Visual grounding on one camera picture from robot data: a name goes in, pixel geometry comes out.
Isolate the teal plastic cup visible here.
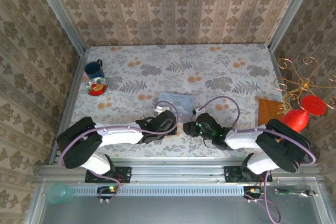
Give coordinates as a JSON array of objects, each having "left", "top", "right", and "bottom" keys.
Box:
[{"left": 46, "top": 183, "right": 74, "bottom": 206}]

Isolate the aluminium mounting rail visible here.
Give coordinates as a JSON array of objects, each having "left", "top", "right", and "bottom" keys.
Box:
[{"left": 36, "top": 158, "right": 323, "bottom": 184}]

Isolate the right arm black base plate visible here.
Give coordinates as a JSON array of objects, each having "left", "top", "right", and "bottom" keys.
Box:
[{"left": 224, "top": 165, "right": 273, "bottom": 183}]

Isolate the dark blue mug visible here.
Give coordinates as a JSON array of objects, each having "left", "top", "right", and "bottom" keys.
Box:
[{"left": 84, "top": 59, "right": 105, "bottom": 80}]

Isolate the slotted grey cable duct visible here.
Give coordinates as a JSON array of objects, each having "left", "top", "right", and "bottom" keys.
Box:
[{"left": 70, "top": 186, "right": 245, "bottom": 197}]

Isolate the red hourglass shaped stand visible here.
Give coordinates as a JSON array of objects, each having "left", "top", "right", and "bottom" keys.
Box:
[{"left": 279, "top": 94, "right": 328, "bottom": 132}]

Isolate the green-handled screwdriver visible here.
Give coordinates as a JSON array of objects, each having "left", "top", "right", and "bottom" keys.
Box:
[{"left": 274, "top": 187, "right": 319, "bottom": 198}]

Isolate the small colourful bowl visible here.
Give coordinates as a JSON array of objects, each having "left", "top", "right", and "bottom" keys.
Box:
[{"left": 86, "top": 77, "right": 109, "bottom": 97}]

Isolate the aluminium table side rail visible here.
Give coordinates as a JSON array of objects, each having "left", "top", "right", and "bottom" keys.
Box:
[
  {"left": 48, "top": 50, "right": 91, "bottom": 164},
  {"left": 267, "top": 48, "right": 311, "bottom": 164}
]

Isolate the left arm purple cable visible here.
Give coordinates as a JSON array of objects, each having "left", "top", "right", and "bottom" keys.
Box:
[{"left": 59, "top": 100, "right": 179, "bottom": 204}]

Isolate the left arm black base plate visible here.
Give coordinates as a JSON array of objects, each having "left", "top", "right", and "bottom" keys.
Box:
[{"left": 84, "top": 166, "right": 132, "bottom": 184}]

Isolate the grey metal shelf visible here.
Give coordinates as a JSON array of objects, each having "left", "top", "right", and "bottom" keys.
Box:
[{"left": 25, "top": 178, "right": 336, "bottom": 224}]

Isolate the floral tablecloth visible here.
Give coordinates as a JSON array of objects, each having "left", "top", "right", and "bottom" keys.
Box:
[{"left": 61, "top": 44, "right": 307, "bottom": 159}]

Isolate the gold wire ornament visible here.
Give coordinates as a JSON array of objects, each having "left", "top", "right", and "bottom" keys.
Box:
[{"left": 272, "top": 56, "right": 336, "bottom": 114}]

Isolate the orange wooden board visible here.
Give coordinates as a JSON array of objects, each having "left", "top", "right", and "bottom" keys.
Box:
[{"left": 258, "top": 99, "right": 286, "bottom": 127}]

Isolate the aluminium frame post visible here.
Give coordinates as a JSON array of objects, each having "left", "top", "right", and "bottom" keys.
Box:
[
  {"left": 28, "top": 0, "right": 91, "bottom": 57},
  {"left": 267, "top": 0, "right": 323, "bottom": 51}
]

